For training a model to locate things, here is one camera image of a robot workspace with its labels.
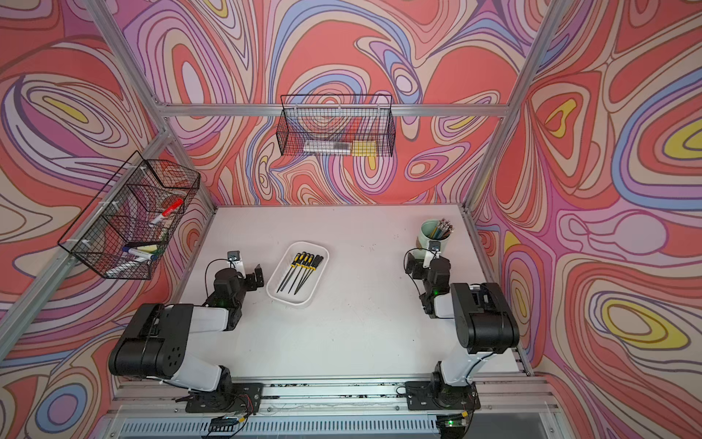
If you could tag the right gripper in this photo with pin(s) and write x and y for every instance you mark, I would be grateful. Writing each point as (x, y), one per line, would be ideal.
(416, 266)

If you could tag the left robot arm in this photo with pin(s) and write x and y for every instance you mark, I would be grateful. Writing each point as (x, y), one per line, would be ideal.
(154, 344)

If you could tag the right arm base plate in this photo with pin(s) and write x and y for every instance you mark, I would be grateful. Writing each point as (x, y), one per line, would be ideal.
(430, 396)

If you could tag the black wire basket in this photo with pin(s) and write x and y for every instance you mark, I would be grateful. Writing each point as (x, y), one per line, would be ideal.
(137, 192)
(338, 117)

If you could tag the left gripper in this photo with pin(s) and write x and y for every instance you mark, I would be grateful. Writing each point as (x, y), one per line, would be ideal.
(255, 277)

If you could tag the clear tube in basket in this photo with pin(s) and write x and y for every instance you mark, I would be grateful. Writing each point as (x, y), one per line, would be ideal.
(320, 147)

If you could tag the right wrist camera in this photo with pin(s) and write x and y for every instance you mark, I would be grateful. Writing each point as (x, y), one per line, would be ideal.
(432, 251)

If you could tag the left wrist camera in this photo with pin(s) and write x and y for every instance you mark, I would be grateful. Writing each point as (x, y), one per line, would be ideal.
(235, 261)

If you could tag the white storage tray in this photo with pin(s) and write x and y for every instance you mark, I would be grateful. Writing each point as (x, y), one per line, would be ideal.
(305, 290)

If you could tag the black wire basket back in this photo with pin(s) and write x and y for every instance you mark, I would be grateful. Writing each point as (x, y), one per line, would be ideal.
(338, 117)

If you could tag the black wire basket left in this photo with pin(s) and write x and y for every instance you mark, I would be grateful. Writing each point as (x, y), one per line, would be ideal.
(137, 192)

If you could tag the blue cap marker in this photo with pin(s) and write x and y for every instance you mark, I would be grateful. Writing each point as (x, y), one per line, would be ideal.
(146, 256)

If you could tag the aluminium rail front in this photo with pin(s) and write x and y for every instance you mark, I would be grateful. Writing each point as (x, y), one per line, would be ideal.
(507, 406)

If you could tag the coloured pencils bundle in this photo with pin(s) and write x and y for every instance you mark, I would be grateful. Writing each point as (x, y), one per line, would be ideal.
(441, 231)

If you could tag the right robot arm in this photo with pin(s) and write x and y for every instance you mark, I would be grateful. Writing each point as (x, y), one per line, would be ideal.
(484, 322)

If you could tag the yellow box in basket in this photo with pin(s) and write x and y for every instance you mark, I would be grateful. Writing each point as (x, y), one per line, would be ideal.
(364, 148)

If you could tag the red marker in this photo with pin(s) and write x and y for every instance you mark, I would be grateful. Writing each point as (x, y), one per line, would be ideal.
(172, 209)

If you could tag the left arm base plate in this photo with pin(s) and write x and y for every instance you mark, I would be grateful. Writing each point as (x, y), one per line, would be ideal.
(228, 398)

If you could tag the green pencil cup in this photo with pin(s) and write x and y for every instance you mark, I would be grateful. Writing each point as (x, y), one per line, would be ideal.
(425, 230)

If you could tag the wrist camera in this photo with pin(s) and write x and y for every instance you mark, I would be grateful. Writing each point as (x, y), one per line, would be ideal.
(432, 251)
(235, 261)

